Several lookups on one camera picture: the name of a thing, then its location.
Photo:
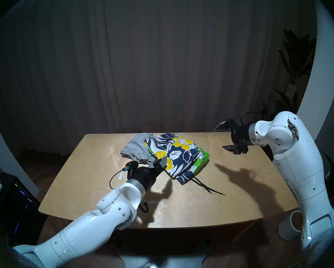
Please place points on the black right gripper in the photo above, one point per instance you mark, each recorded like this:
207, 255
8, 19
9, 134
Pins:
241, 137

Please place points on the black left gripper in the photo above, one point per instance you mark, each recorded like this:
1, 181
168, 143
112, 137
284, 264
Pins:
144, 176

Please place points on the floral print shorts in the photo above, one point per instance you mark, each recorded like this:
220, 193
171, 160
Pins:
181, 155

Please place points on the grey shorts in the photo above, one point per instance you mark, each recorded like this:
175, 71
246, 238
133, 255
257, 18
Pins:
133, 147

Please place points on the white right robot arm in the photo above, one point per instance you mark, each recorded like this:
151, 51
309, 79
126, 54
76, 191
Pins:
300, 164

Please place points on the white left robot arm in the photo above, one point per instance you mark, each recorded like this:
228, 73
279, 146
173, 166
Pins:
86, 231

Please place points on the white paper plant tag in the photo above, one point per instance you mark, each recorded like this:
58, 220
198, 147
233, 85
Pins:
290, 91

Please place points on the white robot torso base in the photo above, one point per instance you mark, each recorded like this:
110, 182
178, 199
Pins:
161, 261

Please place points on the tall dark leafy plant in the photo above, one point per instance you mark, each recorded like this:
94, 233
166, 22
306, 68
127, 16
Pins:
295, 58

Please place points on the white cylindrical plant pot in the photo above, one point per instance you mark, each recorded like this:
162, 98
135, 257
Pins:
288, 228

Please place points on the black computer tower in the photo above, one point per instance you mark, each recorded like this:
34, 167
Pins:
16, 208

